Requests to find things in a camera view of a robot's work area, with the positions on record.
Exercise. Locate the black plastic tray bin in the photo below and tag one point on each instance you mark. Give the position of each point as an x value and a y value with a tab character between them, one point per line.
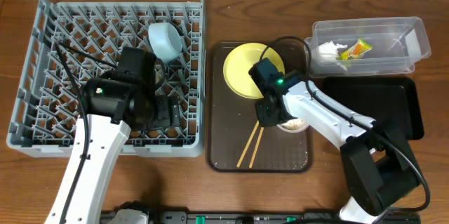
381	98

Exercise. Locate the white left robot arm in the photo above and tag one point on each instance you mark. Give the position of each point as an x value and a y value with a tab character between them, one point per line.
111	106

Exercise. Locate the yellow orange snack wrapper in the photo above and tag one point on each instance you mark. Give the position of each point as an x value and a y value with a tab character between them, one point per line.
356	51

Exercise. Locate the wooden chopstick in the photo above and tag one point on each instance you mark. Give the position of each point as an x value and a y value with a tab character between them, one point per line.
259	137
247	146

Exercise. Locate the clear plastic waste bin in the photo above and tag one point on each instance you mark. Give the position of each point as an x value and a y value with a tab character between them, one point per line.
398	43

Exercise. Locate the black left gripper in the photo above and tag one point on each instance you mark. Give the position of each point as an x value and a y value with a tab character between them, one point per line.
168	112

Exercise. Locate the yellow plate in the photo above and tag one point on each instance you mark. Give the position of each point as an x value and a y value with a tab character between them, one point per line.
236	67

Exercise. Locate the white tissue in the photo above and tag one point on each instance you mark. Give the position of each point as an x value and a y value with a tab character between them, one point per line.
328	52

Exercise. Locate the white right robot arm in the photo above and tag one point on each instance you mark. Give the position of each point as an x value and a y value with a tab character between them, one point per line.
379	165

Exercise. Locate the grey dishwasher rack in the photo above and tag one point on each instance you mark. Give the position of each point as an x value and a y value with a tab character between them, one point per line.
88	38

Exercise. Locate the food scraps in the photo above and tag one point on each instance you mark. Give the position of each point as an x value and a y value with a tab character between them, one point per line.
294	125

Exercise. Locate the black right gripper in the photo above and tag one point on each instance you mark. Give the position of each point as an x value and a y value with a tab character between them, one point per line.
265	112

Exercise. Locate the dark brown serving tray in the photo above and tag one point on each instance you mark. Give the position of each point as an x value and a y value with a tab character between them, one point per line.
231	121

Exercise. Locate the light blue bowl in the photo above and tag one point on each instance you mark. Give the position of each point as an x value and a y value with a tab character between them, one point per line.
165	41

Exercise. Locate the pink bowl with food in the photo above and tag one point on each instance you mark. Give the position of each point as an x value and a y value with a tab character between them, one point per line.
291	131

